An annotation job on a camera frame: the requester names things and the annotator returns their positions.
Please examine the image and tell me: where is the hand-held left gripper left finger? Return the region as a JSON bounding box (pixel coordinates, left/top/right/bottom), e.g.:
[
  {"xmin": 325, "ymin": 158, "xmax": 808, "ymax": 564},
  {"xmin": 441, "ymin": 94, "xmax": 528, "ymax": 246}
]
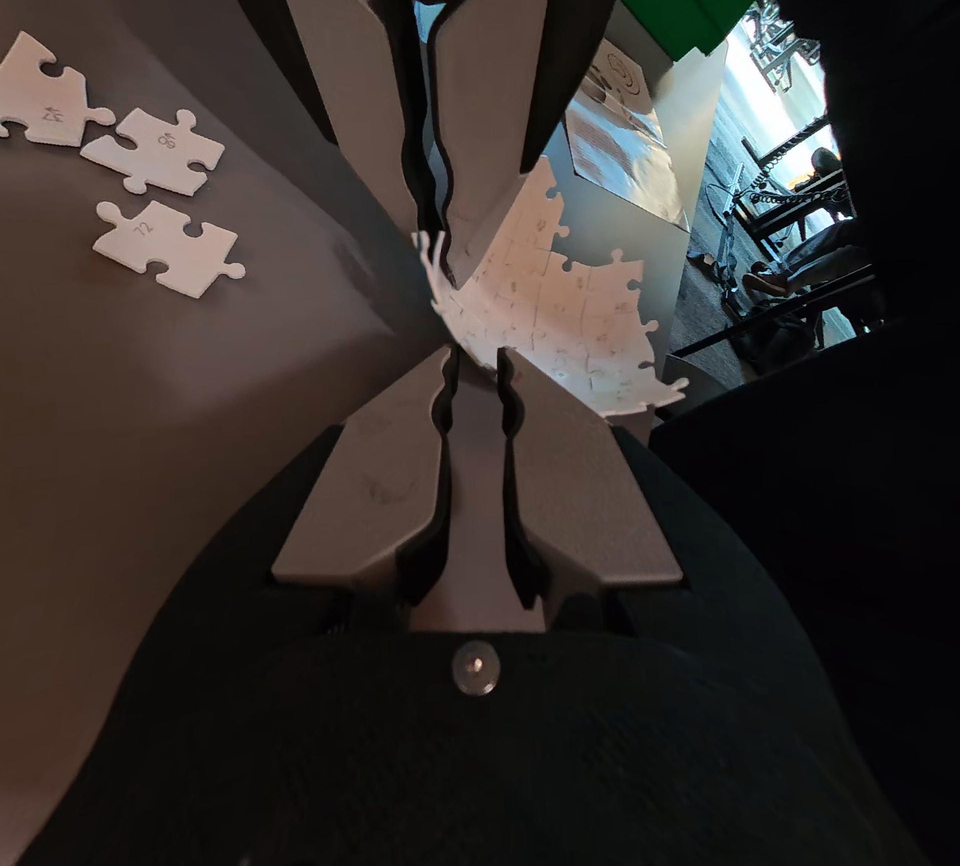
[{"xmin": 270, "ymin": 345, "xmax": 459, "ymax": 608}]

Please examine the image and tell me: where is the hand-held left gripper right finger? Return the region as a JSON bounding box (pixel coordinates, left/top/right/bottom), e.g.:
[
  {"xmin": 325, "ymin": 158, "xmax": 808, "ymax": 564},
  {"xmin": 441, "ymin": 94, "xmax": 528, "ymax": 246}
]
[{"xmin": 496, "ymin": 348, "xmax": 685, "ymax": 612}]

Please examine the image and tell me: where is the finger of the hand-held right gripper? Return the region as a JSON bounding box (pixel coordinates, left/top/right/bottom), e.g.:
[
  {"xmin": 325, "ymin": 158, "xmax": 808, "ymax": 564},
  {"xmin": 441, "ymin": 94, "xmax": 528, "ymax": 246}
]
[
  {"xmin": 274, "ymin": 0, "xmax": 456, "ymax": 279},
  {"xmin": 427, "ymin": 0, "xmax": 552, "ymax": 286}
]

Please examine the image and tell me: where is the partly built puzzle ball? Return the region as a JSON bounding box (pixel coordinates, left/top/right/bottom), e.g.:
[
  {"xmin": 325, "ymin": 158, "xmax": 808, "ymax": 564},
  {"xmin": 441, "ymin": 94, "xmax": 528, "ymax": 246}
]
[{"xmin": 412, "ymin": 157, "xmax": 691, "ymax": 420}]

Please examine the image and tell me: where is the person's right forearm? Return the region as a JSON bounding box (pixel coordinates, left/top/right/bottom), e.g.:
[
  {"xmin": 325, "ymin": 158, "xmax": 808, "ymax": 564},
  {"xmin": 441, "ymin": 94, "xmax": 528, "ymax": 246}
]
[{"xmin": 712, "ymin": 0, "xmax": 960, "ymax": 327}]

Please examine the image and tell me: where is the white puzzle piece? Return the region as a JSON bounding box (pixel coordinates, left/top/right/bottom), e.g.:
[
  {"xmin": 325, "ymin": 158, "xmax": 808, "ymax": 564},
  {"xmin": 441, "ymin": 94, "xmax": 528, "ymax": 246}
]
[
  {"xmin": 80, "ymin": 107, "xmax": 226, "ymax": 198},
  {"xmin": 92, "ymin": 200, "xmax": 247, "ymax": 300},
  {"xmin": 0, "ymin": 31, "xmax": 117, "ymax": 148}
]

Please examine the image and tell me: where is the person's dark-clothed torso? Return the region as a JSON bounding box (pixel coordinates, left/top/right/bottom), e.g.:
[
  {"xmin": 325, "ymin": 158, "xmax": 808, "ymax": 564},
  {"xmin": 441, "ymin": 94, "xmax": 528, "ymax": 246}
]
[{"xmin": 648, "ymin": 311, "xmax": 960, "ymax": 866}]

